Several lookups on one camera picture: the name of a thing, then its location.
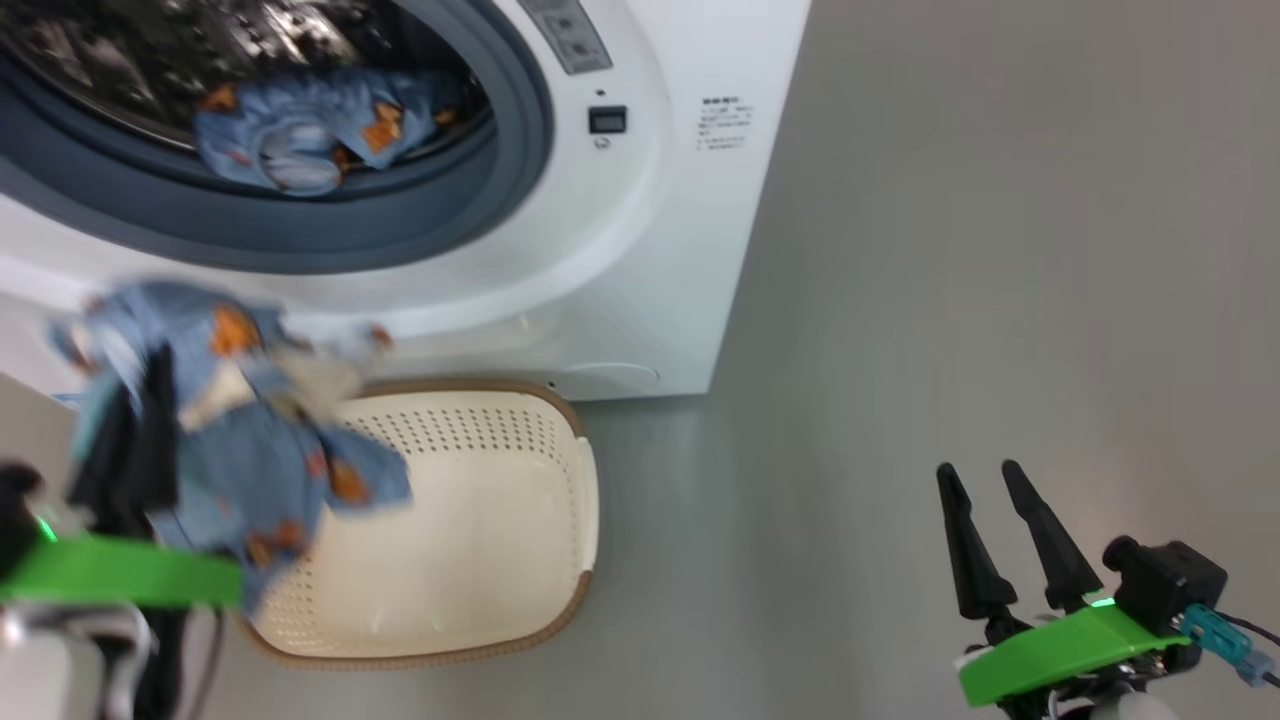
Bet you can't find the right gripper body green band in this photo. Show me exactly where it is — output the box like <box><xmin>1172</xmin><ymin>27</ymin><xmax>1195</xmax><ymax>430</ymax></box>
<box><xmin>956</xmin><ymin>600</ymin><xmax>1193</xmax><ymax>720</ymax></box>

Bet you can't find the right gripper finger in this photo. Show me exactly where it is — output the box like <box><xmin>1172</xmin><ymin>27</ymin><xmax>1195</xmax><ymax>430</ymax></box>
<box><xmin>935</xmin><ymin>462</ymin><xmax>1023</xmax><ymax>623</ymax></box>
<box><xmin>1000</xmin><ymin>460</ymin><xmax>1106</xmax><ymax>613</ymax></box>

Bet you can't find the cream perforated laundry basket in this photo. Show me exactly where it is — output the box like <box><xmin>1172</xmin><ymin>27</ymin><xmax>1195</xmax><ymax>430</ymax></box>
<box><xmin>235</xmin><ymin>380</ymin><xmax>601</xmax><ymax>669</ymax></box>

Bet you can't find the grey instruction sticker strip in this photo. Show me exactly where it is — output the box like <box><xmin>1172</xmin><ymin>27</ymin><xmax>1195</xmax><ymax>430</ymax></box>
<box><xmin>515</xmin><ymin>0</ymin><xmax>613</xmax><ymax>76</ymax></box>

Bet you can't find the blue printed garment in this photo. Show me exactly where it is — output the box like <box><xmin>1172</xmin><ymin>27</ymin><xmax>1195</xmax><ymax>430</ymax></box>
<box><xmin>193</xmin><ymin>68</ymin><xmax>466</xmax><ymax>196</ymax></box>
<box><xmin>45</xmin><ymin>280</ymin><xmax>416</xmax><ymax>611</ymax></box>

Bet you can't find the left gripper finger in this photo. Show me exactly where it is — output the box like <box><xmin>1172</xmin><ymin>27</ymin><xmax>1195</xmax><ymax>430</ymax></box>
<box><xmin>68</xmin><ymin>388</ymin><xmax>143</xmax><ymax>541</ymax></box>
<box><xmin>140</xmin><ymin>345</ymin><xmax>183</xmax><ymax>513</ymax></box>

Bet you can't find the round white filter cover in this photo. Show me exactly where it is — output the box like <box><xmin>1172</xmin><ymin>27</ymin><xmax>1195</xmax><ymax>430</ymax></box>
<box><xmin>545</xmin><ymin>362</ymin><xmax>661</xmax><ymax>398</ymax></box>

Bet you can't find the washing machine drum opening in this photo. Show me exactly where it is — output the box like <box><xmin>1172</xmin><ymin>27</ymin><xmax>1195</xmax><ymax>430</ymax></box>
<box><xmin>0</xmin><ymin>0</ymin><xmax>491</xmax><ymax>166</ymax></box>

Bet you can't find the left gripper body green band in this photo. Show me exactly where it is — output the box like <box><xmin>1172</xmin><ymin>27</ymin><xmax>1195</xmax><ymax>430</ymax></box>
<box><xmin>0</xmin><ymin>533</ymin><xmax>246</xmax><ymax>613</ymax></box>

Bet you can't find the white front-load washing machine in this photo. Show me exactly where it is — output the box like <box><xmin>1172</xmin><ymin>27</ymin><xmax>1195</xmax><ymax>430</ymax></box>
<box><xmin>0</xmin><ymin>0</ymin><xmax>813</xmax><ymax>401</ymax></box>

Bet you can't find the teal cable connector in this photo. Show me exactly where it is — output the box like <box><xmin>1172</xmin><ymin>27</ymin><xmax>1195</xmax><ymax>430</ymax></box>
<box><xmin>1180</xmin><ymin>603</ymin><xmax>1278</xmax><ymax>687</ymax></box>

